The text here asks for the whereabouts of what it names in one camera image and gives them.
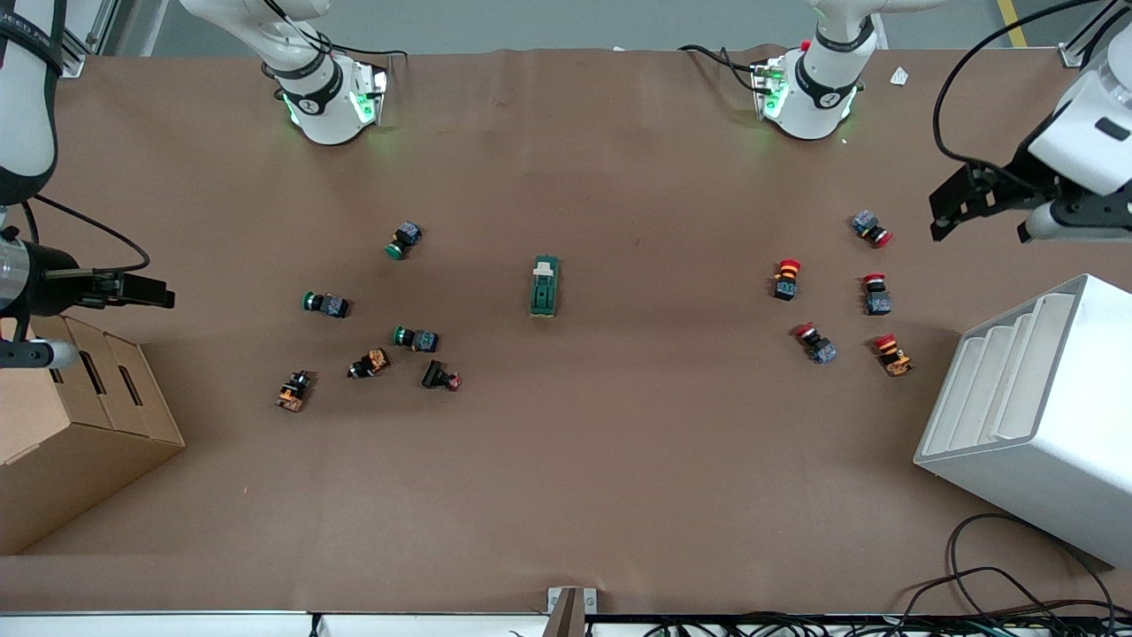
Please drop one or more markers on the red button orange striped collar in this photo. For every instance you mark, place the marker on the red button orange striped collar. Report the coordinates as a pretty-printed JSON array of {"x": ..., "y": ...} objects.
[{"x": 786, "y": 281}]

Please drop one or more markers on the small white paper scrap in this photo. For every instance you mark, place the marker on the small white paper scrap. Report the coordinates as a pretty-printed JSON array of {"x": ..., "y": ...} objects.
[{"x": 899, "y": 76}]

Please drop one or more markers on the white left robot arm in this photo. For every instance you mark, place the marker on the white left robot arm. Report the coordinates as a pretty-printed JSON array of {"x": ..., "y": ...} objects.
[{"x": 822, "y": 80}]

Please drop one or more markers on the white slotted storage box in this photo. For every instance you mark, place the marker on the white slotted storage box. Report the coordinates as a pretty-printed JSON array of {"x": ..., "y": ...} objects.
[{"x": 1052, "y": 425}]

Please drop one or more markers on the metal table edge bracket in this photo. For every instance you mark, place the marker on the metal table edge bracket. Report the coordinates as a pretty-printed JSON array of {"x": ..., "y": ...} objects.
[{"x": 570, "y": 610}]

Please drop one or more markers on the black button orange body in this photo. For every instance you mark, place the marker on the black button orange body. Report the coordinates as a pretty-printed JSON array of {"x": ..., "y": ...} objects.
[
  {"x": 294, "y": 392},
  {"x": 370, "y": 364}
]

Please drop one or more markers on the white table edge rail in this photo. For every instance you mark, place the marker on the white table edge rail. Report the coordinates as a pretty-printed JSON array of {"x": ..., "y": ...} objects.
[{"x": 177, "y": 625}]

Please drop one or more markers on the red button clear orange body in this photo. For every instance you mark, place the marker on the red button clear orange body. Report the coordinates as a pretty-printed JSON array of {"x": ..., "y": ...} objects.
[{"x": 891, "y": 356}]

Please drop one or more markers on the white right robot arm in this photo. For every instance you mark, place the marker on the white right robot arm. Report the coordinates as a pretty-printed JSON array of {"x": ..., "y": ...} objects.
[{"x": 327, "y": 97}]

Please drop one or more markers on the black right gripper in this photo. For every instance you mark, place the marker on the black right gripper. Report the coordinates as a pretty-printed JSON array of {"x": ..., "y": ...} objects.
[{"x": 51, "y": 262}]

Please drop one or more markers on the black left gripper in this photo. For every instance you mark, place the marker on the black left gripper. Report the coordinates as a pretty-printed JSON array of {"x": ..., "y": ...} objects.
[{"x": 1013, "y": 177}]

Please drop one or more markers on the brown cardboard box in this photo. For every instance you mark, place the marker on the brown cardboard box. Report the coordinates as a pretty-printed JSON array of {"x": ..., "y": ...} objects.
[{"x": 71, "y": 460}]

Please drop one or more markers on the green button blue body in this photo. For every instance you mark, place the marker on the green button blue body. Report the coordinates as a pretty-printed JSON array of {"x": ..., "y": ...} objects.
[
  {"x": 417, "y": 339},
  {"x": 405, "y": 239},
  {"x": 327, "y": 305}
]

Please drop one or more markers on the red button grey blue body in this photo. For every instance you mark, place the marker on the red button grey blue body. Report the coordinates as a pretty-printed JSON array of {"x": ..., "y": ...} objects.
[{"x": 877, "y": 299}]

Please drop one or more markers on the black switch small red knob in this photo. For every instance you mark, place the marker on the black switch small red knob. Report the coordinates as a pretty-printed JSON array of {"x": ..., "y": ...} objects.
[{"x": 438, "y": 375}]

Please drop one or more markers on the aluminium frame post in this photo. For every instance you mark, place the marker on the aluminium frame post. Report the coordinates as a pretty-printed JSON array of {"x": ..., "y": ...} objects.
[
  {"x": 1081, "y": 49},
  {"x": 88, "y": 35}
]

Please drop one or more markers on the red button angled blue body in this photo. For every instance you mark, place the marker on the red button angled blue body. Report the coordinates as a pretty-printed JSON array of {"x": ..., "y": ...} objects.
[{"x": 818, "y": 345}]

